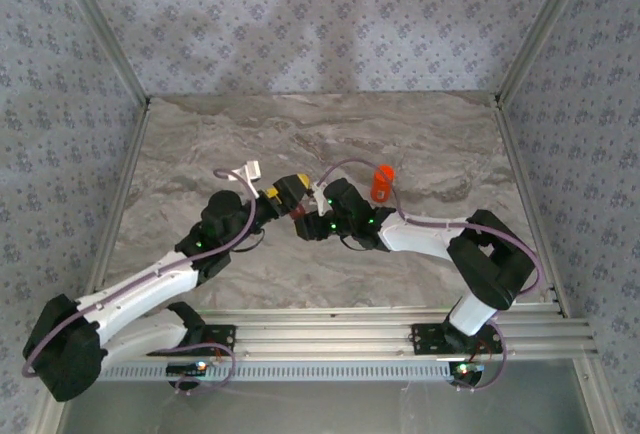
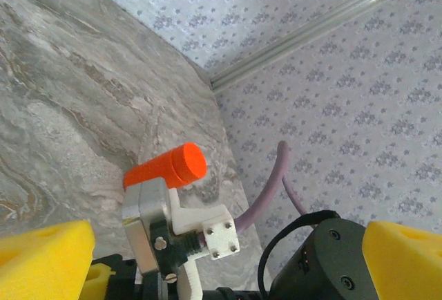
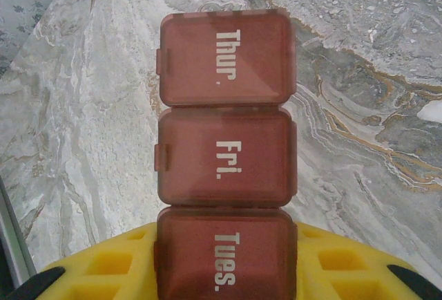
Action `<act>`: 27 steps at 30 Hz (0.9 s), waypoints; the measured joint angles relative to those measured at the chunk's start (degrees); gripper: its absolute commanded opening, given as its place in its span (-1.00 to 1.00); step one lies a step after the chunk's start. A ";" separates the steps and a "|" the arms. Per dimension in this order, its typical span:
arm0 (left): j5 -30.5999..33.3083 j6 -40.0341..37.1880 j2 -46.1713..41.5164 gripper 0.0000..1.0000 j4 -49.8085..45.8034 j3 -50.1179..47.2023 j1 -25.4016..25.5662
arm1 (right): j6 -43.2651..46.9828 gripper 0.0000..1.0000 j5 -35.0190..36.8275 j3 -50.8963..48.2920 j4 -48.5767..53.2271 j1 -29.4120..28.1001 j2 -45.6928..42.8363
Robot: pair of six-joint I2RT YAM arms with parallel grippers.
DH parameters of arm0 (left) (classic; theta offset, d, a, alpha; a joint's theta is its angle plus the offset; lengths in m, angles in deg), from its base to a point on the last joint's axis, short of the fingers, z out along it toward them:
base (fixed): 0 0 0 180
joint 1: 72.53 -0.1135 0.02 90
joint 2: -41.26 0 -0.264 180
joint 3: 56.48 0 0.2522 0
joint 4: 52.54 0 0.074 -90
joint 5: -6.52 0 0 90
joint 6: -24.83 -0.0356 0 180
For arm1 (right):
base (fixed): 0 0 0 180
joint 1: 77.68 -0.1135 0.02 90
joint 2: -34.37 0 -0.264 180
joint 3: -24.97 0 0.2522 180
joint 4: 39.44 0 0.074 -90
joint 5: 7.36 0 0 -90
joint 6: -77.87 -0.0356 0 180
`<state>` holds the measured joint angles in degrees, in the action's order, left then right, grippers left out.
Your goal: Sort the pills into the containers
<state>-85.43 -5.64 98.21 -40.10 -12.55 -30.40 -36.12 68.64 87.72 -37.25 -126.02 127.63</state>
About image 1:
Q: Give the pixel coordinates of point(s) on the dark red pill organizer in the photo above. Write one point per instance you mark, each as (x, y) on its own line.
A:
(298, 212)

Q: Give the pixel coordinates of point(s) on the orange pill bottle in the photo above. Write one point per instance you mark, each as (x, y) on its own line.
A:
(381, 190)

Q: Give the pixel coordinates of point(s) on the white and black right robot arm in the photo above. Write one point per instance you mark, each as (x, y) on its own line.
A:
(425, 236)

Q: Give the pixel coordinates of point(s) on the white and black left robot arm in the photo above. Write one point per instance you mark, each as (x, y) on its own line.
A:
(150, 279)

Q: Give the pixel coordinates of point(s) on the small circuit board with LED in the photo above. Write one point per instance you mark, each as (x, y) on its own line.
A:
(470, 369)
(187, 368)

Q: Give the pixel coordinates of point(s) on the grey metal panel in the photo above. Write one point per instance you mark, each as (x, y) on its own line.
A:
(325, 409)

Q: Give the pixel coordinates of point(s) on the aluminium table side rail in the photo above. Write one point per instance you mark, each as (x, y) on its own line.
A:
(523, 179)
(117, 204)

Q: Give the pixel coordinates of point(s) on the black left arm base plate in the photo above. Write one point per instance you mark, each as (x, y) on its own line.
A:
(222, 336)

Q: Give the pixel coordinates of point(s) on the aluminium base frame rail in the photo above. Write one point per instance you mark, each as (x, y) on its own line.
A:
(325, 334)

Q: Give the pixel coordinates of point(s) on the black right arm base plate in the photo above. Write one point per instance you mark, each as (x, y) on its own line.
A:
(425, 339)

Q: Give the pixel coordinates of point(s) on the aluminium corner post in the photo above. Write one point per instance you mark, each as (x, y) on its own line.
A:
(102, 29)
(542, 29)

